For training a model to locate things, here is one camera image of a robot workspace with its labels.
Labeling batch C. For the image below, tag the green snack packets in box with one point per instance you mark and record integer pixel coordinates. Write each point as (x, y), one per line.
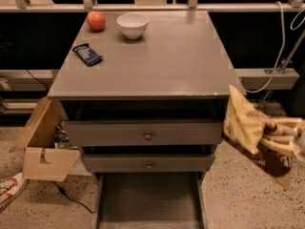
(61, 140)

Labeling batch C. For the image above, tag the red and white sneaker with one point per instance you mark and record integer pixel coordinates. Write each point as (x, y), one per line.
(11, 188)

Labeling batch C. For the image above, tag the open cardboard box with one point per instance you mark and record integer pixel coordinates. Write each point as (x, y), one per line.
(42, 161)

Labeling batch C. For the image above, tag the dark blue snack packet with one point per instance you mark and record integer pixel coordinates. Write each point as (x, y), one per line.
(87, 55)

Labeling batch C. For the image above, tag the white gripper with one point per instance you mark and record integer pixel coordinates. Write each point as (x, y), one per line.
(283, 143)

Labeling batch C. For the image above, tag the grey open bottom drawer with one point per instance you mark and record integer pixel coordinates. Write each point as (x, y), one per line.
(149, 201)

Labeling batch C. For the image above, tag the brown chip bag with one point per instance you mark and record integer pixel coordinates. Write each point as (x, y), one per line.
(243, 128)

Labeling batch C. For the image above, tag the white ceramic bowl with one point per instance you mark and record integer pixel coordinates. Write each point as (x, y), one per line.
(132, 25)

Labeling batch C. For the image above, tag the red apple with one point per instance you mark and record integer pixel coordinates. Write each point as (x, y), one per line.
(96, 20)

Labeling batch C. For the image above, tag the grey middle drawer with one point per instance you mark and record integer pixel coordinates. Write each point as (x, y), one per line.
(123, 163)

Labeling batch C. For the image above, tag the grey wooden drawer cabinet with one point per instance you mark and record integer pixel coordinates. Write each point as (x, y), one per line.
(177, 70)

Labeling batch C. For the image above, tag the metal railing bar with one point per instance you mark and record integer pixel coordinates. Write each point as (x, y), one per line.
(246, 7)

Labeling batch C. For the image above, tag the grey top drawer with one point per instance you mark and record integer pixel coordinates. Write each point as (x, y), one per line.
(141, 133)

